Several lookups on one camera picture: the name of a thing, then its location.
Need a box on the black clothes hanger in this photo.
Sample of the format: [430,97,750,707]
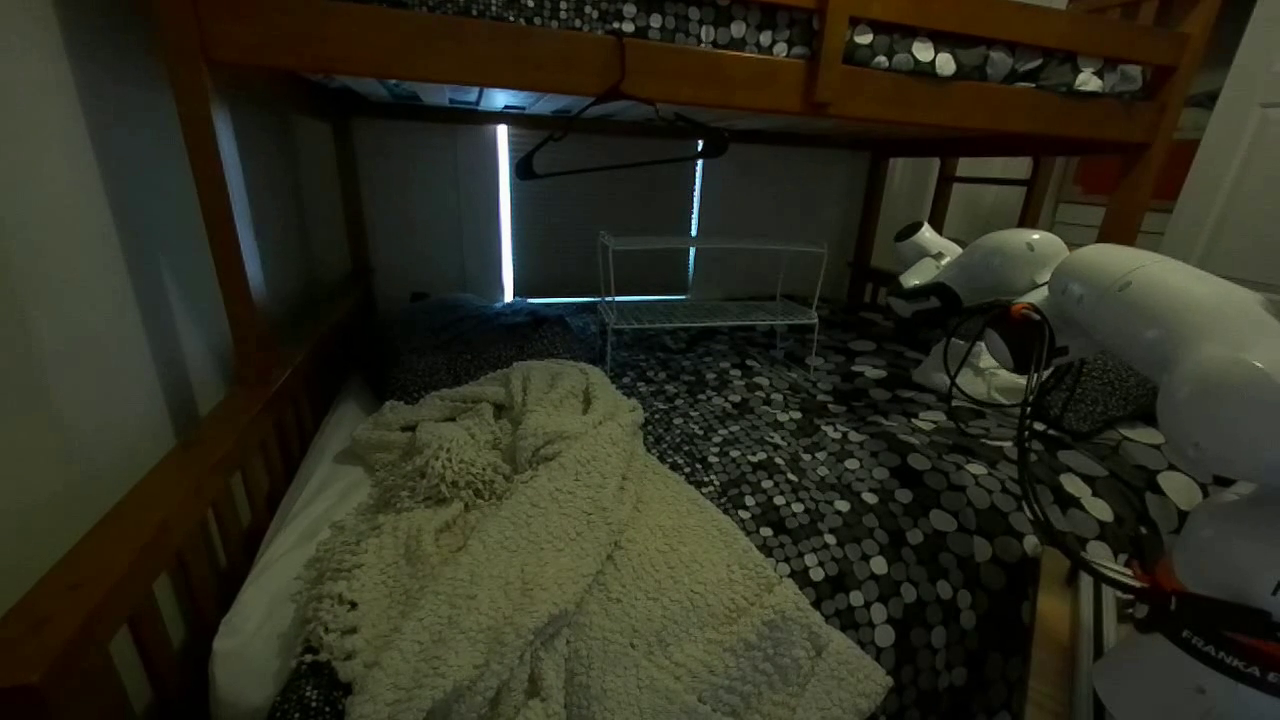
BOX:
[510,85,737,182]

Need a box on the light wooden board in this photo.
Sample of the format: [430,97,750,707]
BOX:
[1022,549,1085,720]

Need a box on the white mattress sheet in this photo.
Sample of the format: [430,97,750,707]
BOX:
[205,375,383,720]

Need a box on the white door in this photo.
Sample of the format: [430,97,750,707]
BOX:
[1155,0,1280,294]

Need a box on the black dotted duvet cover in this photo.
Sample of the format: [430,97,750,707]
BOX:
[264,294,1223,720]

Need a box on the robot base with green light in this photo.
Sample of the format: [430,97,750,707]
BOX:
[1087,615,1280,720]

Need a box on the cream knitted blanket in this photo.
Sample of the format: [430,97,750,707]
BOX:
[297,355,895,720]

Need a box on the white wire rack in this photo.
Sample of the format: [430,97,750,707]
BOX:
[590,233,832,373]

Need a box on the grey window blind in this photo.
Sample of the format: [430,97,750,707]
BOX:
[353,117,876,311]

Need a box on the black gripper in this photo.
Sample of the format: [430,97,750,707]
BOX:
[952,300,1027,364]

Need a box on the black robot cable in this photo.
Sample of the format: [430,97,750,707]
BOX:
[936,300,1183,612]

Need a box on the wooden bunk bed frame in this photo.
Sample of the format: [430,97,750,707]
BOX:
[0,0,1231,720]

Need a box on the dotted upper bunk bedding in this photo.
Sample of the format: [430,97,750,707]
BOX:
[395,0,1151,101]

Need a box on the grey speckled pillow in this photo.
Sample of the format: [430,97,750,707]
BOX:
[1045,347,1166,440]

